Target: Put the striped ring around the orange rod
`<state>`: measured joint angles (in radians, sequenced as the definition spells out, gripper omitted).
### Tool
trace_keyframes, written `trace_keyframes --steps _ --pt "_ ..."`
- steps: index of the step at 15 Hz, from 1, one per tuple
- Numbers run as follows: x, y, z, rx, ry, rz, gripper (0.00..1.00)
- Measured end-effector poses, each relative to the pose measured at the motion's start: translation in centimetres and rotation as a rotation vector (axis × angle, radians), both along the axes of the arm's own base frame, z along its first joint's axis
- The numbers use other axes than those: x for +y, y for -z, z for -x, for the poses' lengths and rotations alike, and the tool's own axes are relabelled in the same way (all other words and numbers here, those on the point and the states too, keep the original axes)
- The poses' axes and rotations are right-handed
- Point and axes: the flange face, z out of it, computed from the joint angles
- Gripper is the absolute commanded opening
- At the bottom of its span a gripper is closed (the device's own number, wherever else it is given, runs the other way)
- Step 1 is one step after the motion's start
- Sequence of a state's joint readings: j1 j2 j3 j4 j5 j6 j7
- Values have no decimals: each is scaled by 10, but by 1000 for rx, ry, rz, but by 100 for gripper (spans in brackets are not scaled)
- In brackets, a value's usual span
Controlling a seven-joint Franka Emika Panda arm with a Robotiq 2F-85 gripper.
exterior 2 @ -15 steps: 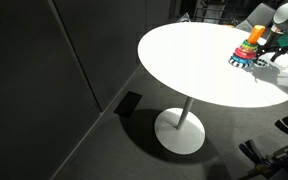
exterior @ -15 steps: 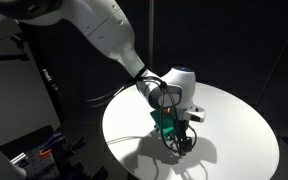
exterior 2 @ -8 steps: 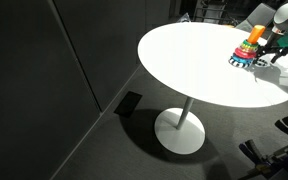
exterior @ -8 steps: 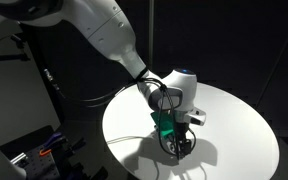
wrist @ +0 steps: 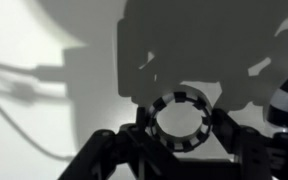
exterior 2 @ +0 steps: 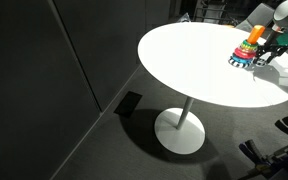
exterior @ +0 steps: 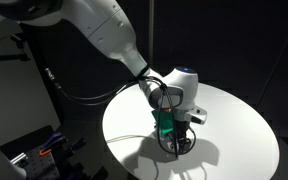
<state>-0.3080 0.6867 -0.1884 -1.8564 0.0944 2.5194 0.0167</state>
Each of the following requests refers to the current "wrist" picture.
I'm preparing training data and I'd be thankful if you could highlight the large black white striped ring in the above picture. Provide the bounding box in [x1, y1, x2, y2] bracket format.
[266, 64, 288, 129]

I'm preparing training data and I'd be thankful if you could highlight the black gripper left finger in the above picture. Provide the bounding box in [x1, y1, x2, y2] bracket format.
[58, 106, 182, 180]

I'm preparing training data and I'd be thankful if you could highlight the small black white striped ring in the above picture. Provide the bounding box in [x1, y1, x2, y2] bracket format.
[145, 84, 215, 154]

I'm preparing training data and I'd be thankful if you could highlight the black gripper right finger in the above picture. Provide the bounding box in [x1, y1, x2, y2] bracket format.
[213, 109, 274, 180]

